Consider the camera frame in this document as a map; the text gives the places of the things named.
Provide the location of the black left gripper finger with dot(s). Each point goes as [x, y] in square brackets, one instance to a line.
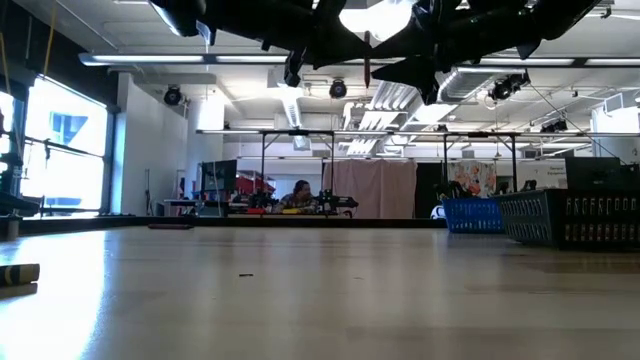
[345, 35]
[345, 59]

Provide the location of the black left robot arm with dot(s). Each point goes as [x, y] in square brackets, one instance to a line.
[225, 15]

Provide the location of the black aluminium table frame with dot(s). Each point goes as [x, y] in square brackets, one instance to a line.
[250, 221]

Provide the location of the background black robot arm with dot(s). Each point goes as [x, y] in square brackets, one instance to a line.
[340, 201]
[262, 200]

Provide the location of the long ceiling light bar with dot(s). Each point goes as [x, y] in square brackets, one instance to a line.
[150, 59]

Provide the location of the person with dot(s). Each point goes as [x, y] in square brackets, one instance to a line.
[299, 200]

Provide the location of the background desk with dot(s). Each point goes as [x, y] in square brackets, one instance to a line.
[180, 201]

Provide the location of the floral patterned cloth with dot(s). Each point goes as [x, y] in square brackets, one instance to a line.
[472, 175]

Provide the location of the black slanted bar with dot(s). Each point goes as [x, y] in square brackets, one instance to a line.
[65, 146]

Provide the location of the black metal frame stand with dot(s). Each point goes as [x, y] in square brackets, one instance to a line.
[263, 165]
[514, 165]

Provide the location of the black ceiling spotlight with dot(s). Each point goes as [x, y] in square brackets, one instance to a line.
[173, 95]
[338, 89]

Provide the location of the blue plastic basket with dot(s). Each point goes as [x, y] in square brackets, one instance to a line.
[475, 216]

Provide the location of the beige curtain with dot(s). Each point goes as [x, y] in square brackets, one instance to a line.
[380, 190]

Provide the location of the black plastic basket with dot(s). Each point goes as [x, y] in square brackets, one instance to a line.
[530, 220]

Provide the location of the black equipment case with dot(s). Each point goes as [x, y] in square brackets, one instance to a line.
[592, 175]

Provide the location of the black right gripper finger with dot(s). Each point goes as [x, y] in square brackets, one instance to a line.
[415, 45]
[407, 72]

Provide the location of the window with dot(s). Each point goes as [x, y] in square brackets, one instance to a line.
[65, 170]

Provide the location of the white round object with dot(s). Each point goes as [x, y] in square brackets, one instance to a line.
[437, 212]

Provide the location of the black computer monitor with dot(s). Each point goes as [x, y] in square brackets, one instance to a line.
[220, 175]

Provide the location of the black ceiling track light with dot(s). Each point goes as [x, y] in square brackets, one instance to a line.
[555, 126]
[507, 89]

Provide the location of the yellow crayon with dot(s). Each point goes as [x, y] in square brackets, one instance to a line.
[17, 274]

